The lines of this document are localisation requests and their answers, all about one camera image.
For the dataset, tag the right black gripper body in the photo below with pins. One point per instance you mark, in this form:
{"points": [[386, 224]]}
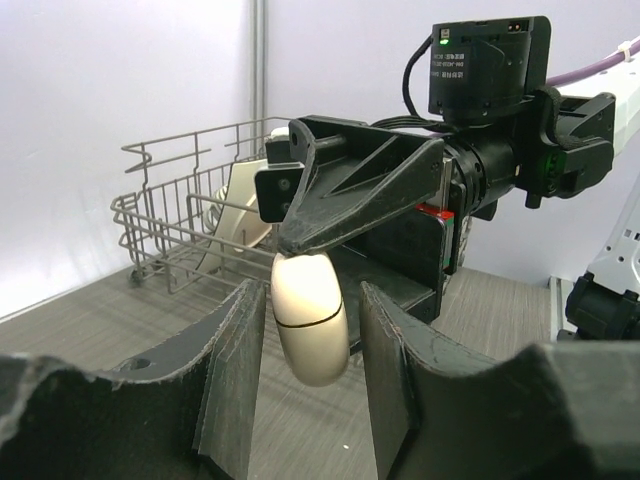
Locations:
{"points": [[505, 126]]}

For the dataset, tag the white square plate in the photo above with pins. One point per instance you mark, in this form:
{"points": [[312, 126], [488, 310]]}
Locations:
{"points": [[239, 226]]}

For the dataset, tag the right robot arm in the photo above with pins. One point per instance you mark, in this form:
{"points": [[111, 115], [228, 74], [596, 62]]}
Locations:
{"points": [[582, 238]]}

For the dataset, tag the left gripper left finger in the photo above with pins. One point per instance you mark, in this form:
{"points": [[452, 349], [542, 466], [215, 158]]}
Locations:
{"points": [[183, 409]]}

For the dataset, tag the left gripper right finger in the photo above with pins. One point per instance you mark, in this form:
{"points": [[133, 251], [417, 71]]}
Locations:
{"points": [[440, 410]]}

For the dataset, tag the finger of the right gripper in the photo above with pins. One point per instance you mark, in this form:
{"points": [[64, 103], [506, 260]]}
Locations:
{"points": [[277, 182], [355, 178]]}

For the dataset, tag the beige earbud charging case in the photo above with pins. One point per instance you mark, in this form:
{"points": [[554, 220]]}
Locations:
{"points": [[311, 318]]}

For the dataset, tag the grey wire dish rack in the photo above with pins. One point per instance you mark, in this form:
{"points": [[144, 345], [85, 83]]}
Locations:
{"points": [[166, 222]]}

